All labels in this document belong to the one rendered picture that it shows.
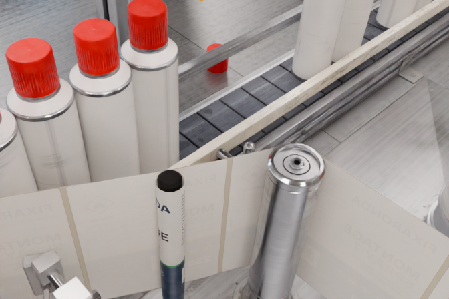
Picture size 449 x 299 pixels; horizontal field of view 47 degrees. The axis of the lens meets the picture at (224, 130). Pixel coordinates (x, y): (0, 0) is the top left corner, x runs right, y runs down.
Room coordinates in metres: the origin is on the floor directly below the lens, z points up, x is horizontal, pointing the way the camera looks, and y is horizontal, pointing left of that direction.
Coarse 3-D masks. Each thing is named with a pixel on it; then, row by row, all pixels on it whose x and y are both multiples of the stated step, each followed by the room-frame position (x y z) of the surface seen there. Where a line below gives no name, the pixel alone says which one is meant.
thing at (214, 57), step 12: (288, 12) 0.59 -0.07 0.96; (300, 12) 0.59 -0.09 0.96; (264, 24) 0.56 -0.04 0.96; (276, 24) 0.56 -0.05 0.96; (288, 24) 0.58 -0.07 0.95; (240, 36) 0.53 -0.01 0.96; (252, 36) 0.53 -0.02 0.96; (264, 36) 0.54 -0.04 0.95; (216, 48) 0.50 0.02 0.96; (228, 48) 0.50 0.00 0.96; (240, 48) 0.51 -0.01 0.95; (192, 60) 0.47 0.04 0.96; (204, 60) 0.47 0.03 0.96; (216, 60) 0.48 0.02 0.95; (180, 72) 0.45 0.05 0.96; (192, 72) 0.46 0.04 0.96
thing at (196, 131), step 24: (432, 0) 0.80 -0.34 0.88; (288, 72) 0.57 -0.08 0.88; (240, 96) 0.51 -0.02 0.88; (264, 96) 0.51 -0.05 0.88; (312, 96) 0.52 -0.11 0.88; (192, 120) 0.46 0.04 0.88; (216, 120) 0.46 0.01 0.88; (240, 120) 0.47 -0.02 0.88; (288, 120) 0.49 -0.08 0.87; (192, 144) 0.42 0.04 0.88; (240, 144) 0.42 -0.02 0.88
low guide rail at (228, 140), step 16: (448, 0) 0.75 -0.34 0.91; (416, 16) 0.68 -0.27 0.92; (432, 16) 0.72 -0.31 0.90; (384, 32) 0.63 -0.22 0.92; (400, 32) 0.65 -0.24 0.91; (368, 48) 0.59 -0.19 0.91; (384, 48) 0.62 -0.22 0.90; (336, 64) 0.55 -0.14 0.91; (352, 64) 0.56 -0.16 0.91; (320, 80) 0.51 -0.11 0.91; (288, 96) 0.48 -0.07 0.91; (304, 96) 0.49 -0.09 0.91; (272, 112) 0.45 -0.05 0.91; (240, 128) 0.41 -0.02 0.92; (256, 128) 0.43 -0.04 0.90; (208, 144) 0.39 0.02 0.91; (224, 144) 0.39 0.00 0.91; (192, 160) 0.36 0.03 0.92; (208, 160) 0.37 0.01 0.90
